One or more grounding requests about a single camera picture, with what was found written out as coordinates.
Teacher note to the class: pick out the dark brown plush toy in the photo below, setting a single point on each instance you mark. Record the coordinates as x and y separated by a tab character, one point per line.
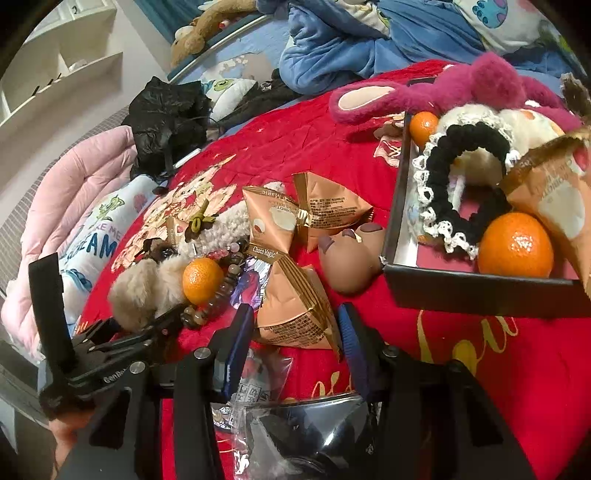
576	94

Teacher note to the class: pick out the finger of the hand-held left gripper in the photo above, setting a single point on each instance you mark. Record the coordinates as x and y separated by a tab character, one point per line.
154	330
104	331

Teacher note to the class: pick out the black box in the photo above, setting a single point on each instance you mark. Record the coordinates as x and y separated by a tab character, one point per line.
461	290

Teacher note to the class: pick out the black lace scrunchie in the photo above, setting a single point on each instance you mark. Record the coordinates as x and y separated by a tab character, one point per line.
457	147

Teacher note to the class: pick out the red printed blanket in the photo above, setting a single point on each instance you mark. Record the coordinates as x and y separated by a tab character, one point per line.
461	392

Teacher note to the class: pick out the white fleece hair clip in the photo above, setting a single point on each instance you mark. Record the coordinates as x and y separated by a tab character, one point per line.
226	226

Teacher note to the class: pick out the dark cloth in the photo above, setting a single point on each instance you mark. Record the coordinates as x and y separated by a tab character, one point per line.
268	94

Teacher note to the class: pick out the pink quilt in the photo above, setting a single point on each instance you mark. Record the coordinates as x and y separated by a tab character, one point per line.
51	221

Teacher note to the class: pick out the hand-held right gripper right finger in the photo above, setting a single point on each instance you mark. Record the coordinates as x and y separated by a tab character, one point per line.
352	346

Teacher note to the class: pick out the purple printed card pack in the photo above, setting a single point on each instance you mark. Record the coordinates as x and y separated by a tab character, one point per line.
247	284

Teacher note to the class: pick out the gold snack packet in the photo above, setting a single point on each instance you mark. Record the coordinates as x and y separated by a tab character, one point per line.
334	207
554	203
272	217
295	314

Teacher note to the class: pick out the beige furry plush toy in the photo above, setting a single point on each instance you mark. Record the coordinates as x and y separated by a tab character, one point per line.
147	288

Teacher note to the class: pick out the black puffer jacket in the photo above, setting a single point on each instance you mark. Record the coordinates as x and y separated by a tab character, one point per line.
166	120

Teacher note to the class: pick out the brown teddy bear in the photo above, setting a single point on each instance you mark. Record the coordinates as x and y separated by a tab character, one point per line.
207	27

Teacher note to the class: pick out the brown squishy animal toy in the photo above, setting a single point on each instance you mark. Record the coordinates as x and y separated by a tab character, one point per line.
351	261

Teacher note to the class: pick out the white printed pillow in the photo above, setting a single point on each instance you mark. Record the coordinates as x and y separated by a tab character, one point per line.
92	249

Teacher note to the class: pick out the person's left hand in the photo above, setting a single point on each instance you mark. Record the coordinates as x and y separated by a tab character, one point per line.
67	436

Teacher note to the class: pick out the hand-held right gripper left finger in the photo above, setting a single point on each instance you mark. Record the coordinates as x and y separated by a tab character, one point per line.
238	346

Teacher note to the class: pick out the small tangerine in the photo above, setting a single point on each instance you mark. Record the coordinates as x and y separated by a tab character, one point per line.
202	280
515	244
424	127

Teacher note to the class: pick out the blue printed blanket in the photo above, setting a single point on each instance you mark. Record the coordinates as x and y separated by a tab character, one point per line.
369	41

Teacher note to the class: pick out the small printed pillow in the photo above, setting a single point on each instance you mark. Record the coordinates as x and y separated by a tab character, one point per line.
228	97

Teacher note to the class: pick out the clear plastic bag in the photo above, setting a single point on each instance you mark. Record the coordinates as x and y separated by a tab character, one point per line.
286	429

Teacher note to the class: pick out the white wall shelf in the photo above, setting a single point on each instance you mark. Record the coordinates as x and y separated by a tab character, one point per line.
55	69

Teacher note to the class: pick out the magenta plush bear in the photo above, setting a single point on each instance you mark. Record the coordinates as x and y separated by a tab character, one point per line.
461	87

